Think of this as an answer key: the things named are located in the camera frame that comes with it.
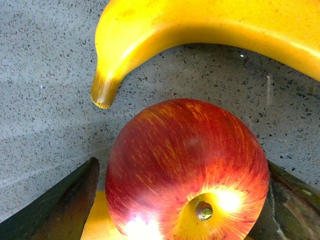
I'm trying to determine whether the red yellow apple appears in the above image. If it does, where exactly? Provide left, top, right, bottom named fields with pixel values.
left=105, top=98, right=269, bottom=240

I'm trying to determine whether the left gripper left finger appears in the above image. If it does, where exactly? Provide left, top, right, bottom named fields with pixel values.
left=0, top=157, right=100, bottom=240

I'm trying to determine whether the long straight yellow banana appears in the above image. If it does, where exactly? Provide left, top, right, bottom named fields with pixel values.
left=80, top=191, right=127, bottom=240

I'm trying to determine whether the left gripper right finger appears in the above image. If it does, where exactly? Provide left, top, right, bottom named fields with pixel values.
left=249, top=160, right=320, bottom=240

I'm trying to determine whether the curved yellow banana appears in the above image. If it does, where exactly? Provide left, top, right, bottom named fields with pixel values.
left=90, top=0, right=320, bottom=109

